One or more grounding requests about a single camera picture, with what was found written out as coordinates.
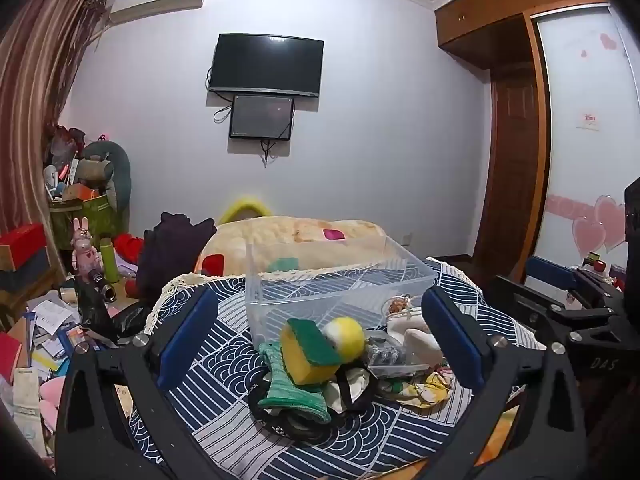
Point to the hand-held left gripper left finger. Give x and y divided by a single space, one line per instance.
187 341

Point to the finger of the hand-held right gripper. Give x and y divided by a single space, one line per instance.
520 301
550 269

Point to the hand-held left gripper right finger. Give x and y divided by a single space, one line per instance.
452 341

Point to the clear plastic storage box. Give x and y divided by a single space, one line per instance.
300 305

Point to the yellow and green sponge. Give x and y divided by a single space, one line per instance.
307 355

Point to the white soft pouch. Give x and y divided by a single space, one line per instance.
415 341

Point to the blue wave pattern tablecloth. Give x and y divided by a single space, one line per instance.
235 340

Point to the yellow patterned cloth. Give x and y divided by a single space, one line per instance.
425 391

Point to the pink heart stickers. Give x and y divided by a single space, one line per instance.
597 225

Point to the clear bag with dark item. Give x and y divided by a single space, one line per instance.
385 357

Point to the dark clothes pile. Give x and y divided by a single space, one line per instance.
170 255

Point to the black plastic bag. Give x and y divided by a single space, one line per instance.
100 320

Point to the yellow and white fuzzy ball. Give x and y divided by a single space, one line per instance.
347 337

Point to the brown wooden door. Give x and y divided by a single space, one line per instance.
510 170

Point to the red cloth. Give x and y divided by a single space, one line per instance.
129 249

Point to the green bottle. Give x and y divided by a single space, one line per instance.
109 262

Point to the green knitted cloth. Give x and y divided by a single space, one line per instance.
290 395

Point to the pink rabbit figure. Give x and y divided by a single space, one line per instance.
85 252

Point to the yellow plush toy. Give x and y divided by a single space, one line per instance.
245 207

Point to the pile of papers and packets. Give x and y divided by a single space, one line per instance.
35 360

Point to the red and white label sticker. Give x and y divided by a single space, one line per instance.
589 120

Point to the green cluttered storage bin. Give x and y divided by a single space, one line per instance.
87 217

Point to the wooden wardrobe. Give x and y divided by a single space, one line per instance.
575 85

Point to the grey green plush toy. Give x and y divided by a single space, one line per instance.
112 165

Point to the brown striped curtain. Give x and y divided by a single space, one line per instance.
35 85

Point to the white air conditioner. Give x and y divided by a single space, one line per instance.
155 7

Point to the small black wall monitor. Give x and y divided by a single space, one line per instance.
261 116

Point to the black wall television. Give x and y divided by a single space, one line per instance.
266 64

